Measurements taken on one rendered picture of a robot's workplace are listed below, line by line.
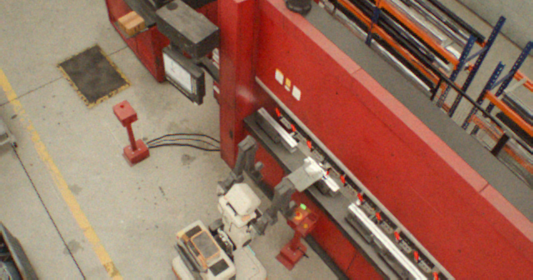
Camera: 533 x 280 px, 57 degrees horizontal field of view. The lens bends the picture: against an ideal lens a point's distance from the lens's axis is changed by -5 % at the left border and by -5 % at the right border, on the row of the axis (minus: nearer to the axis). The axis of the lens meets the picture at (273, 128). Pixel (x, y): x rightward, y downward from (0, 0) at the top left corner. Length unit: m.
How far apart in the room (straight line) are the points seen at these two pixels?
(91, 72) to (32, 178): 1.53
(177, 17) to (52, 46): 3.15
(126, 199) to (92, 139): 0.87
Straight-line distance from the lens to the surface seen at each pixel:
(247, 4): 3.74
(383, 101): 3.19
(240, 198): 3.74
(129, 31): 5.34
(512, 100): 4.80
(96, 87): 6.31
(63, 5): 7.53
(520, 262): 3.21
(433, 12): 5.31
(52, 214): 5.50
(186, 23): 4.03
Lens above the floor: 4.66
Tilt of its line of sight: 54 degrees down
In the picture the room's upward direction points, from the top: 7 degrees clockwise
